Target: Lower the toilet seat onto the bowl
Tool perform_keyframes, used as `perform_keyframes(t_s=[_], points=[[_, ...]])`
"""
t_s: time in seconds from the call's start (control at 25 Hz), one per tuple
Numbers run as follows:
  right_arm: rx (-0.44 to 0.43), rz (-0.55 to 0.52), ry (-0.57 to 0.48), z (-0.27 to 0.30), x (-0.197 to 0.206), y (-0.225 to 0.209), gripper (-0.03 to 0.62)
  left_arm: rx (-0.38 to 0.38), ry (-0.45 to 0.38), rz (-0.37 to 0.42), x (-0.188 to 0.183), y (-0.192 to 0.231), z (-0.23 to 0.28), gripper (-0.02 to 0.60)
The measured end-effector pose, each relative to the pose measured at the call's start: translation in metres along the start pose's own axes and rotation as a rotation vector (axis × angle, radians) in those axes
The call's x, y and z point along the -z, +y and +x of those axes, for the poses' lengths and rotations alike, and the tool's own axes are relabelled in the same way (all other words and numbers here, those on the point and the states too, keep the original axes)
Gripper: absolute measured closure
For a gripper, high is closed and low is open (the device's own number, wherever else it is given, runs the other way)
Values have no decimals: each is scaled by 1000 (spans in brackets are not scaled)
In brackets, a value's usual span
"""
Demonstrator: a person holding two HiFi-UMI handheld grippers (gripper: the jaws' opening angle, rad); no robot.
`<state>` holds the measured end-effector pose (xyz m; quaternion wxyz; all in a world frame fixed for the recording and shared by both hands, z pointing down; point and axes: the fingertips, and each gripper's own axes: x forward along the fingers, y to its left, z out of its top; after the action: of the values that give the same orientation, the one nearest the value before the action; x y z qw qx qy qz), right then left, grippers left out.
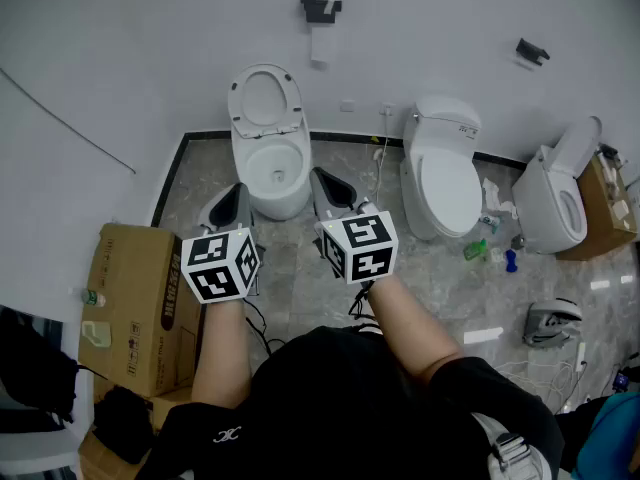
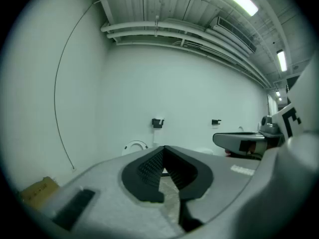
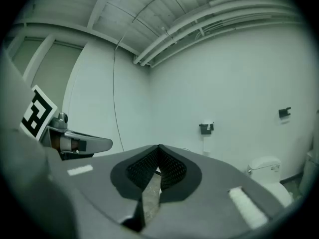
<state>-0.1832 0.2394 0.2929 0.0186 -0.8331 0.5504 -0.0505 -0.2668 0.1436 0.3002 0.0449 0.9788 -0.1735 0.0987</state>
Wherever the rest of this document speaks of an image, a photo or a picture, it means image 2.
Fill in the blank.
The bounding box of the thin wall cable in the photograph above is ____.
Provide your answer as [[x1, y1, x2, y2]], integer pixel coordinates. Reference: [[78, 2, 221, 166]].
[[54, 0, 106, 170]]

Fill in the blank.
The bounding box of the white ceiling air conditioner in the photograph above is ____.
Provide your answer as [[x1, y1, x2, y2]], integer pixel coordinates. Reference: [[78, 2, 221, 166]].
[[208, 15, 258, 57]]

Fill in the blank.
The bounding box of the white ceiling pipe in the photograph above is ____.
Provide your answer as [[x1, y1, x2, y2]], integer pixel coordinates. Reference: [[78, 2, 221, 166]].
[[100, 21, 272, 88], [106, 30, 270, 87]]

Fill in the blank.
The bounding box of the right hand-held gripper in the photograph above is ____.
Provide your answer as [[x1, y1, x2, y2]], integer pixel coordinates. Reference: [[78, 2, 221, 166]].
[[213, 56, 319, 161]]

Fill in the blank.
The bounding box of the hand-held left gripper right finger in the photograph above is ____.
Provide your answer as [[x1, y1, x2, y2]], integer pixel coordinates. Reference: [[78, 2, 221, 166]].
[[162, 145, 214, 234]]

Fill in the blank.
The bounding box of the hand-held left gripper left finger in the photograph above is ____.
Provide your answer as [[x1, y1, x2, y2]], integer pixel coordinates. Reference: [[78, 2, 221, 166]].
[[121, 145, 165, 204]]

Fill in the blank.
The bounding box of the large printed cardboard box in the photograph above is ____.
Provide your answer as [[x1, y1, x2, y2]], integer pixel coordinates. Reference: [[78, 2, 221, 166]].
[[19, 176, 61, 212]]

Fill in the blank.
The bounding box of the white round object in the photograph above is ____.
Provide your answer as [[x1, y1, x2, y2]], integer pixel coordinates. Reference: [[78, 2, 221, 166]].
[[122, 140, 149, 157]]

